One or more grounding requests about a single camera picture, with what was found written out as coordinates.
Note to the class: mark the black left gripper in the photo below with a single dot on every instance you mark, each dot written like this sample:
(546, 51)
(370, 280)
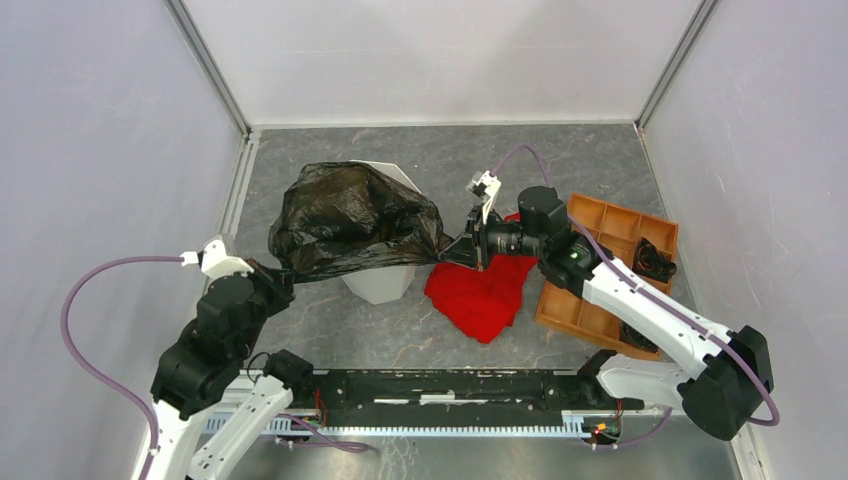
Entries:
(279, 280)

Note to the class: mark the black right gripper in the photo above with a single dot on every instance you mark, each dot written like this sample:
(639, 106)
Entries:
(466, 251)

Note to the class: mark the black plastic trash bag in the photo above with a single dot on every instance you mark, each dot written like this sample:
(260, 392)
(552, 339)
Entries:
(338, 218)

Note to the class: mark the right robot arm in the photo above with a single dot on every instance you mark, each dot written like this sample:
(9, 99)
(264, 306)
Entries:
(721, 378)

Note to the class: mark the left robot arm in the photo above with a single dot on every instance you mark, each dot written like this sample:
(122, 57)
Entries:
(193, 374)

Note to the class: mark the white octagonal trash bin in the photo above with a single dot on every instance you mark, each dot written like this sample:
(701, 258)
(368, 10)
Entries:
(388, 284)

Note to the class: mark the red cloth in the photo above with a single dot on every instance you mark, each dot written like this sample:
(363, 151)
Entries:
(480, 304)

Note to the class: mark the black rolled item in tray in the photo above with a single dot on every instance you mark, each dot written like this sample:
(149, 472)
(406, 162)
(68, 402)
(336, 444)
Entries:
(632, 337)

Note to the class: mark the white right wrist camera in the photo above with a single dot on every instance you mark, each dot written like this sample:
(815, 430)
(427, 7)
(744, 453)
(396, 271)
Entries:
(486, 187)

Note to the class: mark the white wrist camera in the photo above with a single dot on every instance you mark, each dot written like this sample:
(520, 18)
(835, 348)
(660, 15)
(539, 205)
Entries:
(216, 260)
(486, 187)

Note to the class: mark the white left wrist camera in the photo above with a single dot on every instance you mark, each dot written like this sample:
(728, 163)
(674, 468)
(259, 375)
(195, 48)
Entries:
(216, 260)

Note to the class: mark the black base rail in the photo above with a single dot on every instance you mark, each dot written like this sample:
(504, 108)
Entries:
(438, 397)

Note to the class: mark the white toothed cable strip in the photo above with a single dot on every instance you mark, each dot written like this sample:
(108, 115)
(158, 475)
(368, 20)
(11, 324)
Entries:
(572, 426)

